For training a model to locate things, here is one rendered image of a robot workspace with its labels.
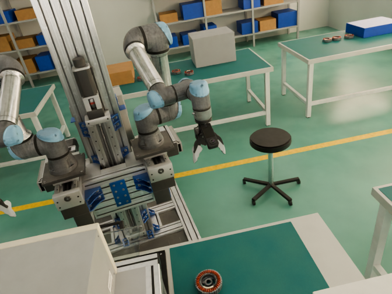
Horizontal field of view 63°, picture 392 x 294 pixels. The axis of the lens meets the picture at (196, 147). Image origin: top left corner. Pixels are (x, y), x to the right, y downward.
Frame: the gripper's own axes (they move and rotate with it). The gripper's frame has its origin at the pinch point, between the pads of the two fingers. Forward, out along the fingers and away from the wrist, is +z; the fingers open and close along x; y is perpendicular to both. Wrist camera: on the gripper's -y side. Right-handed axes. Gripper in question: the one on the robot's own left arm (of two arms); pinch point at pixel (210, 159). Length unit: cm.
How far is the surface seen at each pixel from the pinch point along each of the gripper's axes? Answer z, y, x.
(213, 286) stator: 37, -34, 16
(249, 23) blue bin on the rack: 68, 537, -276
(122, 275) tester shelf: 4, -42, 45
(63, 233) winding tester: -17, -38, 56
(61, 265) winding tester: -17, -50, 56
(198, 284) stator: 36, -31, 21
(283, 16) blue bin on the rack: 66, 526, -352
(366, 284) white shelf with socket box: -5, -77, -13
